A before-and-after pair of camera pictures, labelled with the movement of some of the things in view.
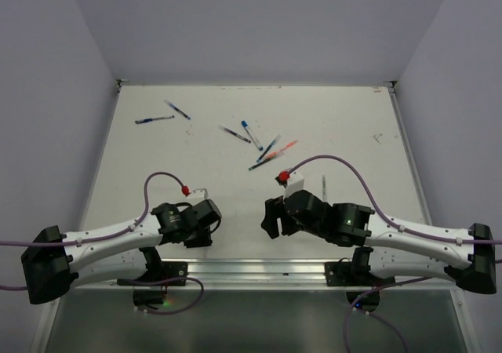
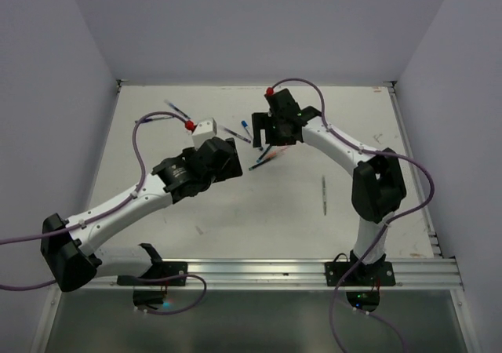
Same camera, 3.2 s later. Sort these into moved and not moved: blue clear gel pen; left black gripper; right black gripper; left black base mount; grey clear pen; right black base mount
Moved: right black gripper; left black gripper
Not moved: right black base mount; left black base mount; blue clear gel pen; grey clear pen
